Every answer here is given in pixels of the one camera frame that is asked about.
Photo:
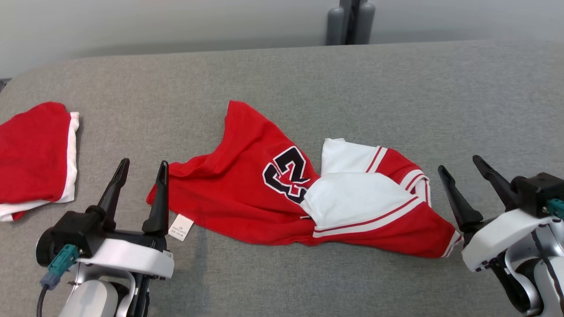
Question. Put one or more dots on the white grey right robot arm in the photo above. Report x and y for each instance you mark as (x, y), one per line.
(546, 290)

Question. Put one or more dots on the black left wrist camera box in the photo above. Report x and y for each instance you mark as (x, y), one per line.
(75, 233)

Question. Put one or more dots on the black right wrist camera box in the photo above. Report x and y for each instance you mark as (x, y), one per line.
(539, 191)

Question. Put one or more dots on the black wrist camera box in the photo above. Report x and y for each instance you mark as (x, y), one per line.
(539, 191)
(75, 233)

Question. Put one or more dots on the red white jersey number 23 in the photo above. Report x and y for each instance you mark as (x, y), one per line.
(246, 198)

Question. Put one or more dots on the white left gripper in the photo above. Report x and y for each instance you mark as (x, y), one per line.
(128, 257)

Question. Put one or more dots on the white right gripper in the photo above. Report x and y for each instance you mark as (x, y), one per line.
(502, 240)

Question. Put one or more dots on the red shorts white hem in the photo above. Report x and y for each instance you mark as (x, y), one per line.
(35, 154)

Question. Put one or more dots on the grey partition post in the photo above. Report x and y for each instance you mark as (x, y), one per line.
(337, 26)

